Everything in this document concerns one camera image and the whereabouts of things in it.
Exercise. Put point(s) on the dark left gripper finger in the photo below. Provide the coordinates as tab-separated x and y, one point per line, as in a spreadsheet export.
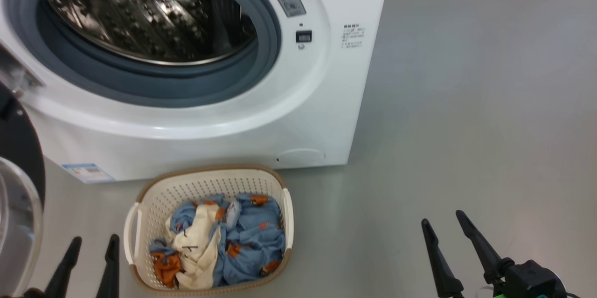
63	274
110	272

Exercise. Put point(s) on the metal door hinge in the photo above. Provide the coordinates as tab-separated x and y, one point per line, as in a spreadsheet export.
18	76

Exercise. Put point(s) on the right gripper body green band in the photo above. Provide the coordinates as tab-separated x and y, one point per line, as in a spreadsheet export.
531	281

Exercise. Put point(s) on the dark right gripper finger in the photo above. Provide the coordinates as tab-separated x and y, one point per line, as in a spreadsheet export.
485	251
440	265

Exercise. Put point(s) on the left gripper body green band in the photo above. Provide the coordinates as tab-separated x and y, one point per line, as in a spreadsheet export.
33	294

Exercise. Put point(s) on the grey rubber door gasket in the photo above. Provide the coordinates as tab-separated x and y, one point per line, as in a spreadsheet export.
140	83

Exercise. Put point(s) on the cream and blue garment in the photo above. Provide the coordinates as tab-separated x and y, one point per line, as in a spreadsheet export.
198	246

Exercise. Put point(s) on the blue energy label sticker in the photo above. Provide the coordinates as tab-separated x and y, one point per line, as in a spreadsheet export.
87	173

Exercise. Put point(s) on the oval drain filter cover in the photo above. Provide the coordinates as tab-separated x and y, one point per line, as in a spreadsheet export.
301	157

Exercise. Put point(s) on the small printed text label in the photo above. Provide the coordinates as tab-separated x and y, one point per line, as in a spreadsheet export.
353	36

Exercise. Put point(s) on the blue garment orange print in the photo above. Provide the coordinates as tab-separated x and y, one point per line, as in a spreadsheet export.
254	242

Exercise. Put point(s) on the black door latch socket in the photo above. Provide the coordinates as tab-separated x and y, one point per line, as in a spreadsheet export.
303	36

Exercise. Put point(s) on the stainless steel drum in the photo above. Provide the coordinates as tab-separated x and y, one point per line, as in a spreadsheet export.
149	18

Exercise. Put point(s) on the black glass washing machine door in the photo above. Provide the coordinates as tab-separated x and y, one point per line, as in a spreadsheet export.
21	148

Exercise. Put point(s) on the white front-load washing machine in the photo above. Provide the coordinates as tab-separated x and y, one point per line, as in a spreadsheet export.
298	111

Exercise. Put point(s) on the cream laundry basket brown rim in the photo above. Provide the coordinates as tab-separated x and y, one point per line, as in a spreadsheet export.
210	181

